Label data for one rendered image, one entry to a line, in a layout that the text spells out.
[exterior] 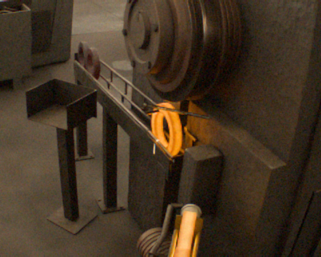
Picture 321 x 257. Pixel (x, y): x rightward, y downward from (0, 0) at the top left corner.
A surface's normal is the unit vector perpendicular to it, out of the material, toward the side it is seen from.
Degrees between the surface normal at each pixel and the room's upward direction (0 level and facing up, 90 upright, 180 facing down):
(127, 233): 0
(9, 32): 90
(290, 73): 90
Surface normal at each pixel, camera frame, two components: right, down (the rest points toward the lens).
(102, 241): 0.07, -0.88
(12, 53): 0.49, 0.43
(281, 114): -0.90, 0.14
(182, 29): -0.02, 0.29
